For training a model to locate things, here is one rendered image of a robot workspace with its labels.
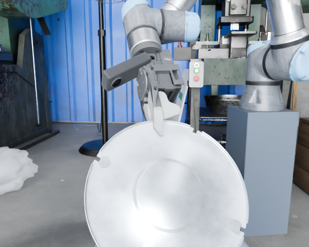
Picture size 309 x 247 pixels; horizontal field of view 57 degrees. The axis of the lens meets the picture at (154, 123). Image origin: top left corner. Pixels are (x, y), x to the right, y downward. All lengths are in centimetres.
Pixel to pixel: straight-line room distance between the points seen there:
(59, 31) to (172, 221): 292
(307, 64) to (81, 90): 258
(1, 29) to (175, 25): 188
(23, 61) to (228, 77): 153
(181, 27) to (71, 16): 256
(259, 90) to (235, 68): 64
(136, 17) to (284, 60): 46
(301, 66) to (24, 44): 200
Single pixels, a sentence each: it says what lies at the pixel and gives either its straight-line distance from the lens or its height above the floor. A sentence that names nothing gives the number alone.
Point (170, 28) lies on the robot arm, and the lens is 73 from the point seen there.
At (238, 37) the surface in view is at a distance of 173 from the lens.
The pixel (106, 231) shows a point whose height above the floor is 34.
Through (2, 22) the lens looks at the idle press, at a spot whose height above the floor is 92.
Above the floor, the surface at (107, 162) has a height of 43.
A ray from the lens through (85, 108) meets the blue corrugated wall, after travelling 320.
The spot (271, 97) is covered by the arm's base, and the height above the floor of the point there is 50.
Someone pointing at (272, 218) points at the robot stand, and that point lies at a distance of 115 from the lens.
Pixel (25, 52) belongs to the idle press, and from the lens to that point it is 245.
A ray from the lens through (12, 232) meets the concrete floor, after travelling 124.
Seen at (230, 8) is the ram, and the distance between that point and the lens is 181.
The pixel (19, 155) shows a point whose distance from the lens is 162.
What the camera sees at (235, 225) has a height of 32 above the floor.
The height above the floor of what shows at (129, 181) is 40.
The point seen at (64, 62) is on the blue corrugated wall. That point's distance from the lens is 324.
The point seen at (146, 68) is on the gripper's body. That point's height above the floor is 59.
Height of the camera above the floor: 59
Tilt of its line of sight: 11 degrees down
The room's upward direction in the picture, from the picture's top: straight up
